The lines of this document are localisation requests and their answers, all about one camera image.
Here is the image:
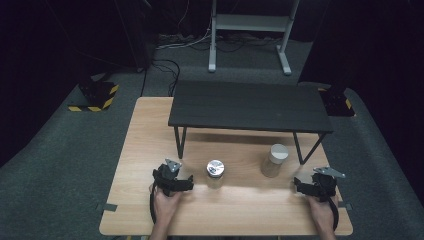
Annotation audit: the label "glass jar with silver lid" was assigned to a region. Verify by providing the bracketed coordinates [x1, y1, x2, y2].
[205, 159, 226, 190]

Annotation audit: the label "person's left hand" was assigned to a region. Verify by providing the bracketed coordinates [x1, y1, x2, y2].
[151, 184, 183, 231]

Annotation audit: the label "person's right hand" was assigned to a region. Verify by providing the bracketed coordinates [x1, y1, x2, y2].
[306, 194, 338, 232]

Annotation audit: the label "black floor cable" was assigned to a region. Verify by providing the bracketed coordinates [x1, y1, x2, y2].
[140, 58, 181, 98]

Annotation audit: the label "white floor cables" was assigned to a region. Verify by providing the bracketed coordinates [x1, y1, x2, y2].
[155, 13, 215, 52]

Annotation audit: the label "white metal stand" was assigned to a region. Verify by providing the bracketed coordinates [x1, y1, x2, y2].
[207, 0, 300, 76]

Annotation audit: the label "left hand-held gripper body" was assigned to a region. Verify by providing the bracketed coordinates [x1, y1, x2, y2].
[152, 158, 183, 197]

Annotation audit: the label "black wrist strap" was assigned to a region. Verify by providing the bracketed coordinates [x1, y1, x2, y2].
[148, 184, 158, 225]
[327, 196, 340, 232]

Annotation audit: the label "glass jar with white lid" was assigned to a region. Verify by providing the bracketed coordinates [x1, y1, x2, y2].
[260, 143, 290, 179]

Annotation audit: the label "black raised shelf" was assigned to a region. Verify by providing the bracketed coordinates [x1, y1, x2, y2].
[167, 79, 335, 166]

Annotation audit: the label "black yellow striped stand base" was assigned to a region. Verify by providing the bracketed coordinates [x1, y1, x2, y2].
[316, 84, 356, 118]
[67, 77, 120, 113]

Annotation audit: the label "dark cabinet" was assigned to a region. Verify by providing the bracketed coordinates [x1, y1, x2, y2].
[112, 0, 156, 73]

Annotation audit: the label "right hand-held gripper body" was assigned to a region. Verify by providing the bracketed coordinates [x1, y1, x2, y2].
[309, 166, 346, 203]

